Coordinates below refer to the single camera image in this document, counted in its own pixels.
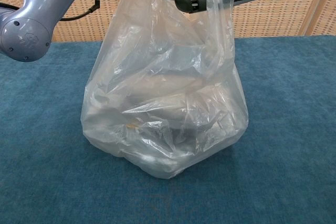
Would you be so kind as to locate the blue carpet table mat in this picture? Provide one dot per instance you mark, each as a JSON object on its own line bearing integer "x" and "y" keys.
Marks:
{"x": 39, "y": 129}

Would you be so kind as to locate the translucent plastic bag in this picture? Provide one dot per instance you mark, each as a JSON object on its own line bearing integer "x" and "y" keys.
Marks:
{"x": 162, "y": 77}

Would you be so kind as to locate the clear plastic food container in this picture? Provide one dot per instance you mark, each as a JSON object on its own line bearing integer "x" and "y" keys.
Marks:
{"x": 170, "y": 145}

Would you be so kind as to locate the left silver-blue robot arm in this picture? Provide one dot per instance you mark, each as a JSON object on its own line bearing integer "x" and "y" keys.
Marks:
{"x": 29, "y": 32}

